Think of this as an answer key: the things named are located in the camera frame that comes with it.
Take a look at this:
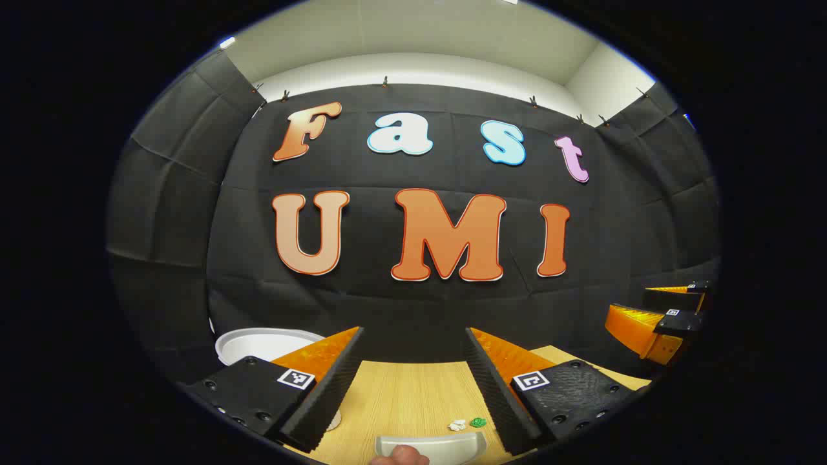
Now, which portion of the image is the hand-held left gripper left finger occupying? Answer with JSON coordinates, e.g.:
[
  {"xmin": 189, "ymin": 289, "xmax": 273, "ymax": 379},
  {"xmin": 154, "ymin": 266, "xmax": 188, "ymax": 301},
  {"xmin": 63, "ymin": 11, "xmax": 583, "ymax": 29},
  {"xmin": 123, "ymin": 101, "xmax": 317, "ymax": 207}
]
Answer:
[{"xmin": 184, "ymin": 326, "xmax": 366, "ymax": 453}]

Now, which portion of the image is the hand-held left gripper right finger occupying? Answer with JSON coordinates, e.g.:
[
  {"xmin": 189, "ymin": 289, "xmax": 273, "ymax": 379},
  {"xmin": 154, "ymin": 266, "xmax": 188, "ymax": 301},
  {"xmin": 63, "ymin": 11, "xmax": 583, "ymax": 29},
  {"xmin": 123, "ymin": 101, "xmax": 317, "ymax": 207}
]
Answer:
[{"xmin": 464, "ymin": 327, "xmax": 637, "ymax": 456}]

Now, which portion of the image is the grey plastic dustpan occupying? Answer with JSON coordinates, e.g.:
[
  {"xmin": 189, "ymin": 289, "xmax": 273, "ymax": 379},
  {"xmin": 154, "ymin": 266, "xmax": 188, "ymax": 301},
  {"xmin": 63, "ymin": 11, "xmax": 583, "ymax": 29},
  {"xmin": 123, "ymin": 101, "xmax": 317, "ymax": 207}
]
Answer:
[{"xmin": 375, "ymin": 431, "xmax": 488, "ymax": 465}]

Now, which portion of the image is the white ribbed garbage bin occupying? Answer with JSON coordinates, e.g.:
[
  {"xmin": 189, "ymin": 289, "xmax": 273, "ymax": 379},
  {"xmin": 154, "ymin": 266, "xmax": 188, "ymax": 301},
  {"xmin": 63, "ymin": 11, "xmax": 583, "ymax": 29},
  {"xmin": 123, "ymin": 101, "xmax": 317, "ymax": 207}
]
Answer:
[{"xmin": 208, "ymin": 318, "xmax": 342, "ymax": 432}]

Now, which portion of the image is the wooden desktop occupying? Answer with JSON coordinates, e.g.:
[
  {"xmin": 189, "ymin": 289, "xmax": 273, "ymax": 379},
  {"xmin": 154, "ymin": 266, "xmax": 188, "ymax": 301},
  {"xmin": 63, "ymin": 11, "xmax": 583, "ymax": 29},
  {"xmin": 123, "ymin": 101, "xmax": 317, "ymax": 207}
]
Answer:
[{"xmin": 284, "ymin": 344, "xmax": 653, "ymax": 465}]

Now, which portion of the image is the black backdrop cloth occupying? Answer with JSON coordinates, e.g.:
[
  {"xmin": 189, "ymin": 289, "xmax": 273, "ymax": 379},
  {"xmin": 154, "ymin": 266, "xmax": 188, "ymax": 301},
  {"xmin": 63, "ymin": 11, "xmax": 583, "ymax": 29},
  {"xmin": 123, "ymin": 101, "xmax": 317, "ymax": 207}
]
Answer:
[{"xmin": 107, "ymin": 48, "xmax": 721, "ymax": 388}]

